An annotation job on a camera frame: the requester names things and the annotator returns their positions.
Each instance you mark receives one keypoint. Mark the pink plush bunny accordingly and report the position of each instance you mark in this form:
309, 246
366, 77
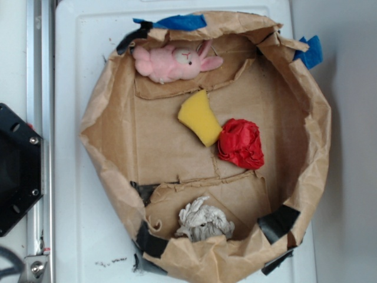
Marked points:
170, 63

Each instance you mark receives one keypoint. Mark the yellow sponge piece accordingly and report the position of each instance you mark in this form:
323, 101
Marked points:
196, 114

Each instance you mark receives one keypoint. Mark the crumpled red paper ball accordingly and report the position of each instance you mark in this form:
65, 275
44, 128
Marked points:
239, 143

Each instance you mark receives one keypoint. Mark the crumpled white paper ball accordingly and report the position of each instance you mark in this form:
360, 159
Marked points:
199, 222

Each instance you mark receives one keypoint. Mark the white plastic tray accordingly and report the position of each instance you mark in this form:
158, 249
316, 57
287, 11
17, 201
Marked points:
91, 244

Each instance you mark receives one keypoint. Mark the brown paper bag enclosure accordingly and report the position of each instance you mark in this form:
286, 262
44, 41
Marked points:
151, 165

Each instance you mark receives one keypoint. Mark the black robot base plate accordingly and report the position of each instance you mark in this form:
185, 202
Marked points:
21, 164

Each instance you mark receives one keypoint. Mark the aluminium extrusion rail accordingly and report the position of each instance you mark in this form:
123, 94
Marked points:
40, 114

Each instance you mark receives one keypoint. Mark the metal corner bracket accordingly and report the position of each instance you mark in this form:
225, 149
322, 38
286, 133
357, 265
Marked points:
34, 269

